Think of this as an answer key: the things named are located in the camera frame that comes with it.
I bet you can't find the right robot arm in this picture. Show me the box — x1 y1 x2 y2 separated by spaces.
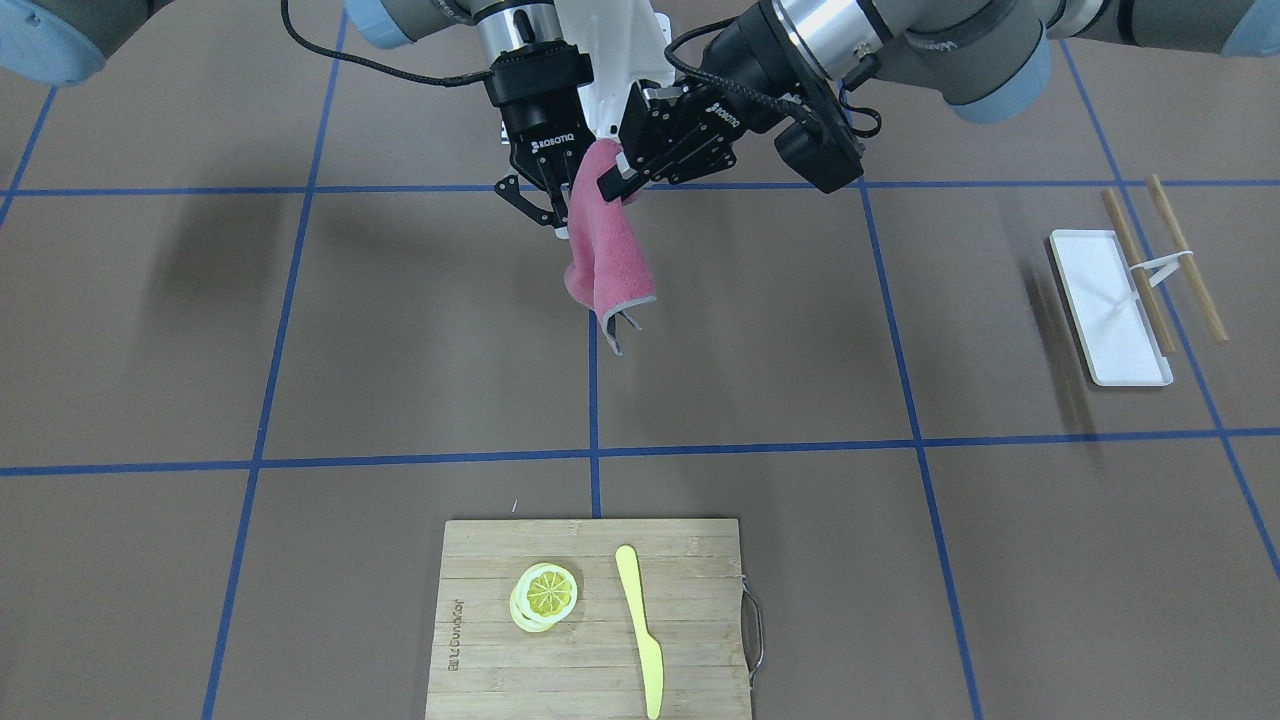
344 1 596 240

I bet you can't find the bamboo cutting board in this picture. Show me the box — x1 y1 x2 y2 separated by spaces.
425 518 753 719

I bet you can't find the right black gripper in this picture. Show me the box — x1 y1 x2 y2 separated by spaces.
486 45 595 240

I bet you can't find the wooden rack rod far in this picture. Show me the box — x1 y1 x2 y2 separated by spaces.
1146 174 1230 345

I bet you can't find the yellow plastic knife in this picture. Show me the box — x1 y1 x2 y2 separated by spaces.
614 544 666 719

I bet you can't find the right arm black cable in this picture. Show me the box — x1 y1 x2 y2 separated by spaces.
280 0 500 91

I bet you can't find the white rack base tray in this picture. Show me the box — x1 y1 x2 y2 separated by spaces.
1050 229 1174 388

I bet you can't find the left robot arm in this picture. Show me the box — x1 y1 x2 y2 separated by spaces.
595 1 1277 201

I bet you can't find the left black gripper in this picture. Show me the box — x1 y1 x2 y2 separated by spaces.
596 40 797 204

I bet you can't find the yellow lemon slice toy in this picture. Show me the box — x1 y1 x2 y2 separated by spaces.
508 562 579 633

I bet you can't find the wooden rack rod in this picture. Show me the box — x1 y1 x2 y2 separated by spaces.
1146 174 1230 345
1101 188 1178 356

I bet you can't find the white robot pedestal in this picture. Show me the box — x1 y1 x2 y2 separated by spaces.
556 1 675 140

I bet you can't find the pink cleaning cloth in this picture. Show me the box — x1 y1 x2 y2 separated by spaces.
563 138 657 356

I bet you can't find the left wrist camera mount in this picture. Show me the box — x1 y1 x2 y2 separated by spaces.
773 94 864 193

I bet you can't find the wooden rack rod near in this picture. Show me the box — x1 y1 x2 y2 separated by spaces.
1101 188 1178 356

